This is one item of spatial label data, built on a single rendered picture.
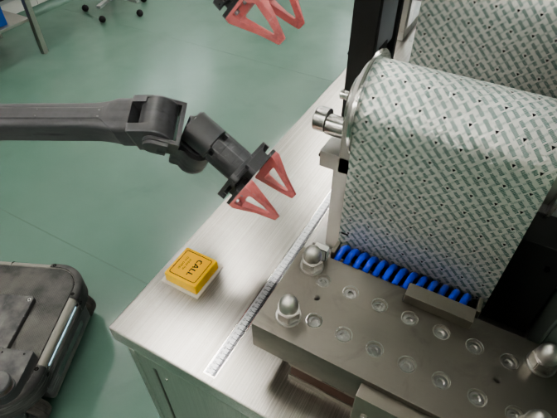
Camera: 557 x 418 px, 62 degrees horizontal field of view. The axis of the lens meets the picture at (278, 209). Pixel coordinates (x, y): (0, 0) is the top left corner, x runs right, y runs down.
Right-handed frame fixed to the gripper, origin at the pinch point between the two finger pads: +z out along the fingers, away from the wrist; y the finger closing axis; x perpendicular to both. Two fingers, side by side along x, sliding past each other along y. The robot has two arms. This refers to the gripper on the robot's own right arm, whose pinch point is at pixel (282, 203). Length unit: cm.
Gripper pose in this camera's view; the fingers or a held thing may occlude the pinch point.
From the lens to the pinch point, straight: 76.9
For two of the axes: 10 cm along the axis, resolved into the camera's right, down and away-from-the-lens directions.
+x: 4.5, -4.3, -7.8
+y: -4.8, 6.2, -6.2
